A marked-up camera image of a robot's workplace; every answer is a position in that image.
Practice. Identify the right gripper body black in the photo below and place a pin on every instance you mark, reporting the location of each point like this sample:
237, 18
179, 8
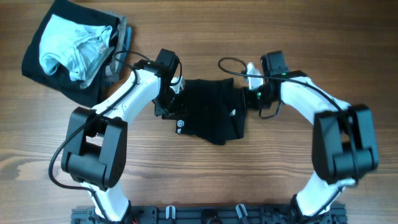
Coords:
259, 96

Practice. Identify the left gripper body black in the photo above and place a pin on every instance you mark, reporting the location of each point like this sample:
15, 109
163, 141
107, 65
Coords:
166, 104

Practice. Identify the black t-shirt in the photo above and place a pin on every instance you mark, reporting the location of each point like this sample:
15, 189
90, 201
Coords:
213, 110

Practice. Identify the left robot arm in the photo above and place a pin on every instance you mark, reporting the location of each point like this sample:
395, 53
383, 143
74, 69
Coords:
95, 149

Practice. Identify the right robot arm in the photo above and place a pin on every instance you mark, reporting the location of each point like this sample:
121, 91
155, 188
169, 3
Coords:
344, 146

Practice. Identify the grey folded garment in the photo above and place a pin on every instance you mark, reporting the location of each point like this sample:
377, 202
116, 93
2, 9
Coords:
104, 52

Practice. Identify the light blue crumpled garment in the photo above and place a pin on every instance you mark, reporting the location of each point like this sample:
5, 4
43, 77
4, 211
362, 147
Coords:
81, 49

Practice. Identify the folded black garment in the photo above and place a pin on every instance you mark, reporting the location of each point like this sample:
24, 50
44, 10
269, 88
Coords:
60, 81

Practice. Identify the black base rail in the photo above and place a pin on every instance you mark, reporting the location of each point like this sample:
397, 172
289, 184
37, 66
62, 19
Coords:
268, 213

